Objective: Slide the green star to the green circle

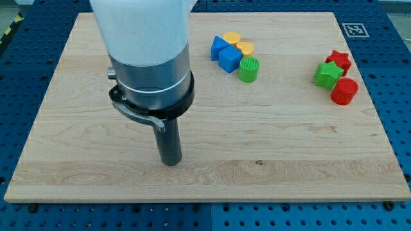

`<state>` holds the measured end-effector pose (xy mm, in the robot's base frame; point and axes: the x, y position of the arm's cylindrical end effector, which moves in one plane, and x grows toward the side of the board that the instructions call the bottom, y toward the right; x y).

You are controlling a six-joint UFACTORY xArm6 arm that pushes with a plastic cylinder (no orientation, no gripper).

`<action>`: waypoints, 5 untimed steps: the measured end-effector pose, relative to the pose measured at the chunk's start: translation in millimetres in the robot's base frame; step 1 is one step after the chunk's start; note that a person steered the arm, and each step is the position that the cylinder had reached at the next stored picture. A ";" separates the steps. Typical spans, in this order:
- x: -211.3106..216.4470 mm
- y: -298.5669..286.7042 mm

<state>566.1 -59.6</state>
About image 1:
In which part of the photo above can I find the black clamp ring with lever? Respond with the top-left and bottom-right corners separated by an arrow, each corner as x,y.
109,71 -> 195,133

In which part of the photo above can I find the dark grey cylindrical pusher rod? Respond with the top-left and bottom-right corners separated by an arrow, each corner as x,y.
153,119 -> 182,166

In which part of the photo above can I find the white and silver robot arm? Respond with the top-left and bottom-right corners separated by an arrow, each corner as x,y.
90,0 -> 195,166

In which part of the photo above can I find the green star block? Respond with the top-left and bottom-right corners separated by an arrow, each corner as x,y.
314,61 -> 344,90

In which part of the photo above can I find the red star block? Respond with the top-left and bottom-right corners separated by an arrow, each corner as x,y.
326,50 -> 352,76

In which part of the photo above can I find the blue cube block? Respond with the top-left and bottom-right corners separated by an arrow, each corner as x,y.
218,46 -> 243,73

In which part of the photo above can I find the blue triangle block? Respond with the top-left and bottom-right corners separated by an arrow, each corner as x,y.
211,36 -> 230,61

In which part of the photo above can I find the green cylinder block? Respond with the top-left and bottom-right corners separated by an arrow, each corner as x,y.
238,56 -> 259,83

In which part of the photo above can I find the yellow cylinder block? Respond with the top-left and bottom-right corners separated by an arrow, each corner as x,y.
236,42 -> 254,58

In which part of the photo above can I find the light wooden board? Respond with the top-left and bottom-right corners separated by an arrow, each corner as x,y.
4,12 -> 410,203

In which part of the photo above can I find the red cylinder block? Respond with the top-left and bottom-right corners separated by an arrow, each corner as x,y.
330,78 -> 359,105

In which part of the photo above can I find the black and white fiducial tag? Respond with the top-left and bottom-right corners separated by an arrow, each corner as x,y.
342,22 -> 369,38

